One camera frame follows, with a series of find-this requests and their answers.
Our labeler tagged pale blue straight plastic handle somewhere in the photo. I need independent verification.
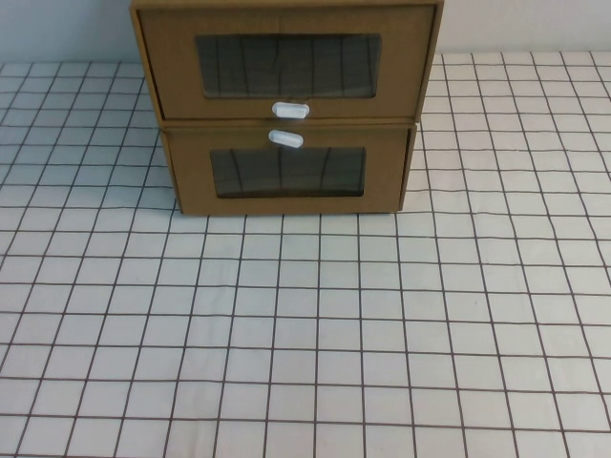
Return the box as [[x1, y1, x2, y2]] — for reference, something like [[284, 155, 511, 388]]
[[270, 99, 312, 119]]

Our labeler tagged brown cardboard drawer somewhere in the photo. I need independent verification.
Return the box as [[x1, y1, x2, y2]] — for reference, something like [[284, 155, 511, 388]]
[[137, 5, 435, 120], [164, 127, 410, 216]]

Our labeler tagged brown cardboard shoe box shell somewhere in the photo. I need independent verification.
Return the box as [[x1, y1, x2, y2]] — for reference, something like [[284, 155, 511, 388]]
[[159, 120, 418, 218], [129, 0, 440, 122]]

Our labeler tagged white checked tablecloth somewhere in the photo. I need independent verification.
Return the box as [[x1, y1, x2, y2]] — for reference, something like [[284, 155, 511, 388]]
[[0, 51, 611, 458]]

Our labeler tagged pale blue tilted plastic handle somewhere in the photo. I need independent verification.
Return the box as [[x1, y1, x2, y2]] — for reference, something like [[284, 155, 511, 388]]
[[266, 128, 306, 150]]

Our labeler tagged brown cardboard drawer, tilted handle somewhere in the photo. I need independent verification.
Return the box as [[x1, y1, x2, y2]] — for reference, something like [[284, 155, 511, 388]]
[[164, 127, 410, 216]]

